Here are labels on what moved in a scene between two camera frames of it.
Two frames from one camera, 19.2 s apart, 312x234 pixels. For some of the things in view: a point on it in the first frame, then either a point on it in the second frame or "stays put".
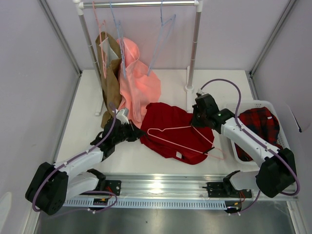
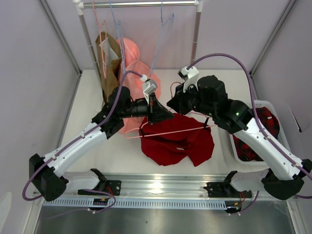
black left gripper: (134, 133) → (156, 111)
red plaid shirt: (262, 122) stays put
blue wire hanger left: (120, 42) stays put
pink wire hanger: (102, 30) stays put
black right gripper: (198, 118) → (181, 102)
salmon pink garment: (139, 86) stays put
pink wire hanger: (186, 126) → (170, 131)
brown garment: (109, 57) stays put
